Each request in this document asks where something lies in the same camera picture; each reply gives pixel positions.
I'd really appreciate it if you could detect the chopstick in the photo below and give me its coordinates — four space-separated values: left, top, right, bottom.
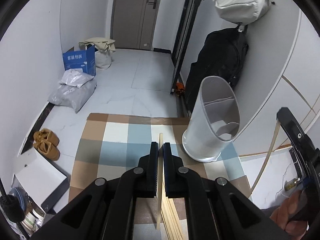
161 188 176 240
156 133 163 230
169 198 183 240
249 120 280 196
169 198 189 239

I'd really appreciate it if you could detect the white divided utensil holder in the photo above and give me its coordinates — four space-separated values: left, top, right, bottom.
182 76 240 163

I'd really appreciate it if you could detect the person's right hand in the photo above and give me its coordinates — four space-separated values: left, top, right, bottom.
270 190 308 239

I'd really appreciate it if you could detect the checkered plaid mat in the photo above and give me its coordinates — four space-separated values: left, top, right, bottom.
68 112 253 240

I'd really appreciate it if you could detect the orange small object on floor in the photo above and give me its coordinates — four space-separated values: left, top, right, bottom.
175 82 185 96

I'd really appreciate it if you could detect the brown slipper near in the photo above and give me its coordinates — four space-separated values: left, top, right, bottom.
33 141 60 161

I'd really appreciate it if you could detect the brown slipper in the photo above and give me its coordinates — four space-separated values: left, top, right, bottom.
33 128 60 146
33 141 60 161

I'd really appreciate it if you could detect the white flat box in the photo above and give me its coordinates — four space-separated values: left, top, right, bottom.
14 148 69 213

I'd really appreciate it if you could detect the brown slipper far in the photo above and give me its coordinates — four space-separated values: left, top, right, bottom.
33 128 60 146

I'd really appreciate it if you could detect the grey plastic parcel bag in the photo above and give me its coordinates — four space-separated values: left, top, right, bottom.
48 80 97 113

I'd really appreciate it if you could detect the blue bowl on floor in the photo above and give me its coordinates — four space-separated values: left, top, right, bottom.
9 187 27 222

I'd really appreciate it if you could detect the white plastic parcel bag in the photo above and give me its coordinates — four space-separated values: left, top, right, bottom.
59 69 94 88

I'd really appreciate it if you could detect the black hanging backpack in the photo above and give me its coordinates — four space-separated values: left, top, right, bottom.
184 26 249 111

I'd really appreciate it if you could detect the beige cloth bag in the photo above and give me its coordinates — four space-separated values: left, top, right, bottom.
79 37 116 69

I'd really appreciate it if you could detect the blue cardboard box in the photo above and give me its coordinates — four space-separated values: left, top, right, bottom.
62 46 96 76

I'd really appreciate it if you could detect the grey door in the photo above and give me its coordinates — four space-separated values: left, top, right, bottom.
111 0 160 50

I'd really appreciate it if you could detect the white grey hanging bag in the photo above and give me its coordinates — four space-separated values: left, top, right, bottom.
213 0 271 25

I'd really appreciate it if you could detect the black metal rack frame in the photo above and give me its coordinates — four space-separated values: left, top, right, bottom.
170 0 204 94

